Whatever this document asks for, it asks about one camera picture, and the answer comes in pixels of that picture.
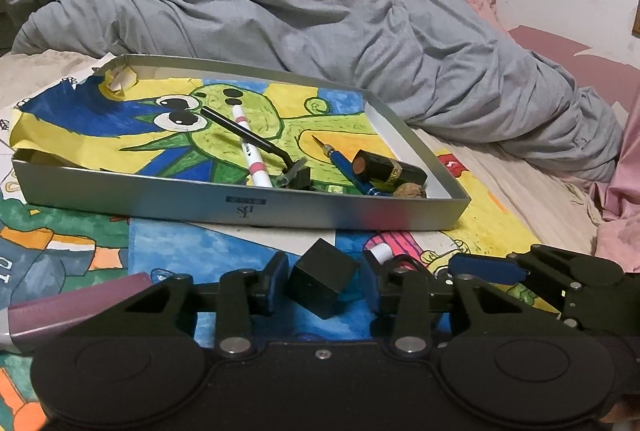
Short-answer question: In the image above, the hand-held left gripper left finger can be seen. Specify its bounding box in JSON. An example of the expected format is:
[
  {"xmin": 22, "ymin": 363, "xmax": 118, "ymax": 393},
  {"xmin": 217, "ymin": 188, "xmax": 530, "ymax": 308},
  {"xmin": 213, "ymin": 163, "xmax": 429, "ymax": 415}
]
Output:
[{"xmin": 102, "ymin": 253, "xmax": 291, "ymax": 357}]

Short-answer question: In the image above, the white pink marker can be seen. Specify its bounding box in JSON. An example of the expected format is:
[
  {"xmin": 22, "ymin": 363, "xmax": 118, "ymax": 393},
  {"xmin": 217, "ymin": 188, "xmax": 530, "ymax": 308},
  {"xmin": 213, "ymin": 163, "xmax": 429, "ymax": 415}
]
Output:
[{"xmin": 232, "ymin": 105, "xmax": 274, "ymax": 188}]

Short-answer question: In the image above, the black lipstick tube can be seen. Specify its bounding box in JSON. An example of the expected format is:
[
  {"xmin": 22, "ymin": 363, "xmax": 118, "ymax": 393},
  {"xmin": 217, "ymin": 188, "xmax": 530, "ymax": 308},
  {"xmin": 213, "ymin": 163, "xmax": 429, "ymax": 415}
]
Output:
[{"xmin": 352, "ymin": 149, "xmax": 428, "ymax": 189}]

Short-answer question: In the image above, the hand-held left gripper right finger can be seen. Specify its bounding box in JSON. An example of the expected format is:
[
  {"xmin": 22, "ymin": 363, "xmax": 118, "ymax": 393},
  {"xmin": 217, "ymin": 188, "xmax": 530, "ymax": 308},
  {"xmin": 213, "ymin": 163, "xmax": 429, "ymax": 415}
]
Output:
[{"xmin": 365, "ymin": 261, "xmax": 541, "ymax": 357}]

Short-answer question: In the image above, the black cube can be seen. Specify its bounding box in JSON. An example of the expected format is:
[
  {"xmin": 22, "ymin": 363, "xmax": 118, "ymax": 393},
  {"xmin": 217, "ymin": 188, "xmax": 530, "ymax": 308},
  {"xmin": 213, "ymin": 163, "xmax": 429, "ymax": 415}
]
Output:
[{"xmin": 286, "ymin": 238, "xmax": 362, "ymax": 319}]

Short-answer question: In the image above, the green frog drawing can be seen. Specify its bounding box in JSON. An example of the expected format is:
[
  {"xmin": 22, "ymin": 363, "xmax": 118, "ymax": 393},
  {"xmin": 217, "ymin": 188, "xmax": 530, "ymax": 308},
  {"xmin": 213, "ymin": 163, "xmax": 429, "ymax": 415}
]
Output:
[{"xmin": 11, "ymin": 70, "xmax": 381, "ymax": 194}]

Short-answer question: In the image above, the red-haired character drawing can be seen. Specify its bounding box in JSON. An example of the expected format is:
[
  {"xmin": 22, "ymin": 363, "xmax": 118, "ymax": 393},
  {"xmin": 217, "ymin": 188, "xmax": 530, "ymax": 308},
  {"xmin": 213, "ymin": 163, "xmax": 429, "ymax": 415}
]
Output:
[{"xmin": 0, "ymin": 186, "xmax": 136, "ymax": 431}]

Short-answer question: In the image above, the silver metal tray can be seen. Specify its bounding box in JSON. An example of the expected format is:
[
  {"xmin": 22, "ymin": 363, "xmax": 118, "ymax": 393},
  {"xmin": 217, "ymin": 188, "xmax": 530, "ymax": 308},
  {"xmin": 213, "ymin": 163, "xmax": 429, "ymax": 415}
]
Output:
[{"xmin": 11, "ymin": 53, "xmax": 473, "ymax": 232}]

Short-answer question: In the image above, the yellow cartoon drawing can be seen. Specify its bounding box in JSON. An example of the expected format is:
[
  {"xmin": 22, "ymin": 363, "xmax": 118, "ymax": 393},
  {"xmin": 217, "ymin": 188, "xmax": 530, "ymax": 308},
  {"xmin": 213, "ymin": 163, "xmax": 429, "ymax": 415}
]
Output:
[{"xmin": 362, "ymin": 151, "xmax": 561, "ymax": 314}]

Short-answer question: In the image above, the purple tube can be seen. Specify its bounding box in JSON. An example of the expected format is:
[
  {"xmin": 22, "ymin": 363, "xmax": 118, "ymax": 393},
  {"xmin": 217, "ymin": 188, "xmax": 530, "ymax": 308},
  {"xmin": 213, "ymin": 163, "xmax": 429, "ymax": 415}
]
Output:
[{"xmin": 7, "ymin": 272, "xmax": 153, "ymax": 354}]

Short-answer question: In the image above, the pink blanket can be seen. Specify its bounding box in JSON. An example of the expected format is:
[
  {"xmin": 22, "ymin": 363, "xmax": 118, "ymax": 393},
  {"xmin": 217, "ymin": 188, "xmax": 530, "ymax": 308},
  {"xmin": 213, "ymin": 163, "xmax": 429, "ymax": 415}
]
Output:
[{"xmin": 592, "ymin": 93, "xmax": 640, "ymax": 262}]

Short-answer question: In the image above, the crumpled masking tape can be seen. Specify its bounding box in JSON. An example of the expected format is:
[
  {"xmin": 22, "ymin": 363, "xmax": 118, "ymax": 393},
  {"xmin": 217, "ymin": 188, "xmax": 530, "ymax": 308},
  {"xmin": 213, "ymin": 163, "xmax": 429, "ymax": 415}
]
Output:
[{"xmin": 102, "ymin": 66, "xmax": 139, "ymax": 98}]

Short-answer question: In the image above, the black hair tie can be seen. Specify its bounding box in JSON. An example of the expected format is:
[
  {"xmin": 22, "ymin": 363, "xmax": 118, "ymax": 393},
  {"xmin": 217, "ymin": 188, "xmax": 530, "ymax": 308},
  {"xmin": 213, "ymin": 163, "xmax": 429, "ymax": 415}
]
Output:
[{"xmin": 387, "ymin": 257, "xmax": 426, "ymax": 274}]

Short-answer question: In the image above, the brown walnut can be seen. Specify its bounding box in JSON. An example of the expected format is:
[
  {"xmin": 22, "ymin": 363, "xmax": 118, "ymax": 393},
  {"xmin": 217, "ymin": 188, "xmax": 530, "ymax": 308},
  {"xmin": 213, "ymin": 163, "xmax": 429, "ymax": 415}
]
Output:
[{"xmin": 395, "ymin": 183, "xmax": 429, "ymax": 200}]

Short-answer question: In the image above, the blue sea drawing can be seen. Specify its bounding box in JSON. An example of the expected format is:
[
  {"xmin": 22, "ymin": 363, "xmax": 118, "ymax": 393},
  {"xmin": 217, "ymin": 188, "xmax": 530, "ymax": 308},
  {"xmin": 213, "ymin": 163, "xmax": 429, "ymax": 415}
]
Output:
[{"xmin": 129, "ymin": 220, "xmax": 383, "ymax": 343}]

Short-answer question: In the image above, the pale pink cloth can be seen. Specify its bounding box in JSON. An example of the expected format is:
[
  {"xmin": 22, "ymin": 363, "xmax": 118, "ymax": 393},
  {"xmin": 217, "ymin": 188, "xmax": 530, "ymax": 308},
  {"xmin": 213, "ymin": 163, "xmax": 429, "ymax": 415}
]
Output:
[{"xmin": 462, "ymin": 0, "xmax": 502, "ymax": 20}]

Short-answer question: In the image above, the black eyelash comb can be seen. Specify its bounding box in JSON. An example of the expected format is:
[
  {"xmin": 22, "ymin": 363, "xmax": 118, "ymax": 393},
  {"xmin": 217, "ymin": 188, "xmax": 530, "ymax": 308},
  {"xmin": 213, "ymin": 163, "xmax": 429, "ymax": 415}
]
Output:
[{"xmin": 200, "ymin": 107, "xmax": 311, "ymax": 190}]

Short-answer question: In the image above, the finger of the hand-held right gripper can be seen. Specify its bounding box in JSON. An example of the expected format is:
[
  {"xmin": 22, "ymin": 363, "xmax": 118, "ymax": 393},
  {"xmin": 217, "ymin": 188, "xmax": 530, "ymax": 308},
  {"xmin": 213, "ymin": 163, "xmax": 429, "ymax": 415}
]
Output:
[{"xmin": 449, "ymin": 245, "xmax": 626, "ymax": 294}]

